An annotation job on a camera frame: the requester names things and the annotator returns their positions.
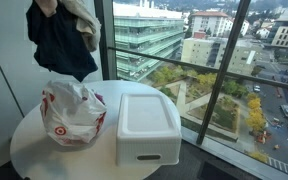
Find white red-bullseye plastic bag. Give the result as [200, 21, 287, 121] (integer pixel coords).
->
[39, 80, 108, 147]

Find beige grey garment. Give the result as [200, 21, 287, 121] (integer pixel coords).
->
[59, 0, 102, 53]

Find navy blue garment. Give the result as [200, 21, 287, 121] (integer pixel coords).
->
[25, 0, 99, 83]

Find white plastic storage box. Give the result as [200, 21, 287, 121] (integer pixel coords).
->
[115, 92, 183, 167]

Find green glass office building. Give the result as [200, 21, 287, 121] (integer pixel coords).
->
[112, 1, 185, 83]

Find beige concrete building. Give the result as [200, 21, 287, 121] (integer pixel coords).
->
[180, 36, 264, 76]

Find white red-roofed building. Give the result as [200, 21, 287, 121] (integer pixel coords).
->
[189, 10, 252, 39]

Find grey window sill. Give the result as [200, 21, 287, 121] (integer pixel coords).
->
[179, 125, 288, 180]

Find dark floor vent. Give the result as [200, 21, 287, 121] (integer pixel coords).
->
[197, 159, 262, 180]

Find dark window corner post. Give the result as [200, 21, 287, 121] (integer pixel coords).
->
[93, 0, 118, 81]

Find dark horizontal window rail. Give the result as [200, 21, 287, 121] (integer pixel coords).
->
[107, 46, 288, 93]

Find dark window mullion post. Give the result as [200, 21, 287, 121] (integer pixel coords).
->
[196, 0, 252, 146]

